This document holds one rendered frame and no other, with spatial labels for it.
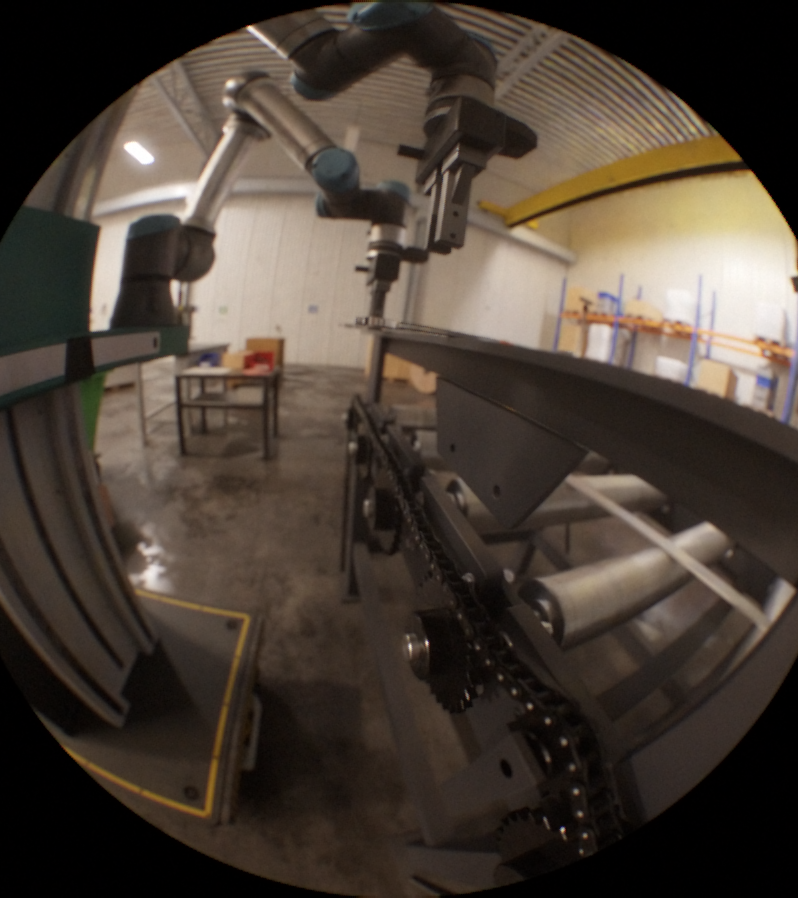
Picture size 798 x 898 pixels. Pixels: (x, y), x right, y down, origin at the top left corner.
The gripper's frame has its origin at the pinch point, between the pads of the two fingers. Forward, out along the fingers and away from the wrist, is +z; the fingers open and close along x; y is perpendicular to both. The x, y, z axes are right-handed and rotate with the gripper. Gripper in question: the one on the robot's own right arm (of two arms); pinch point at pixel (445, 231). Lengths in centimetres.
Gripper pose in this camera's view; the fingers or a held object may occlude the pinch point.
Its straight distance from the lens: 34.0
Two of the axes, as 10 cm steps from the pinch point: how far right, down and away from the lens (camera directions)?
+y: -9.6, -0.4, -2.6
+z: -1.3, 9.3, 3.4
